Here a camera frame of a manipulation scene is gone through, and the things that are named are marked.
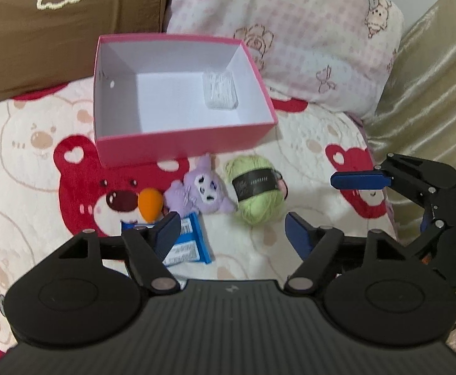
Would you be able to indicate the bear printed blanket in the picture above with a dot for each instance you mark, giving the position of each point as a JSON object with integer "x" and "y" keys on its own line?
{"x": 25, "y": 187}

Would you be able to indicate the pink cardboard box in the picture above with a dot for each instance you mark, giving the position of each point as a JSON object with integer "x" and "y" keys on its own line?
{"x": 173, "y": 148}

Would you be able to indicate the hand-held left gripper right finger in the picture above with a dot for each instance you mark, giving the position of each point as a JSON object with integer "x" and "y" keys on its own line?
{"x": 298, "y": 234}

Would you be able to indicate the green yarn ball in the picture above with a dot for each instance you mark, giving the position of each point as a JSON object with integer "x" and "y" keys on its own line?
{"x": 259, "y": 207}

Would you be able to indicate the pink checked pillow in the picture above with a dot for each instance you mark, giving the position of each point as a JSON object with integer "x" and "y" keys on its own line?
{"x": 310, "y": 27}

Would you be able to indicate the shiny beige fabric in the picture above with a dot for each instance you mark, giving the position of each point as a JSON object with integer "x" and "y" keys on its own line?
{"x": 427, "y": 105}

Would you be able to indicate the orange makeup sponge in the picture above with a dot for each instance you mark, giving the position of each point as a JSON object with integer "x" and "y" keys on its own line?
{"x": 150, "y": 203}

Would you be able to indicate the purple plush toy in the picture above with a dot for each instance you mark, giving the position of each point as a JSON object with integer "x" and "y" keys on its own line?
{"x": 200, "y": 191}

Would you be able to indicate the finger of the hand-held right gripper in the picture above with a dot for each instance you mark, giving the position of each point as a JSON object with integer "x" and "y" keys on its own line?
{"x": 431, "y": 238}
{"x": 360, "y": 179}

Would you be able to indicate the blue snack packet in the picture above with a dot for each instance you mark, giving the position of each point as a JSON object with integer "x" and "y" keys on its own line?
{"x": 191, "y": 228}
{"x": 189, "y": 254}

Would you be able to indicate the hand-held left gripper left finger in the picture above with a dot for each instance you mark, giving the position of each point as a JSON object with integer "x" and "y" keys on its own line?
{"x": 167, "y": 234}

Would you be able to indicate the brown embroidered pillow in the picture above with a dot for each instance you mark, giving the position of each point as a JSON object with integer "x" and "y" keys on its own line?
{"x": 56, "y": 47}

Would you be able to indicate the clear plastic packet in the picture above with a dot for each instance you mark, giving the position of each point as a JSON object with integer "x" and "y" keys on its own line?
{"x": 220, "y": 90}

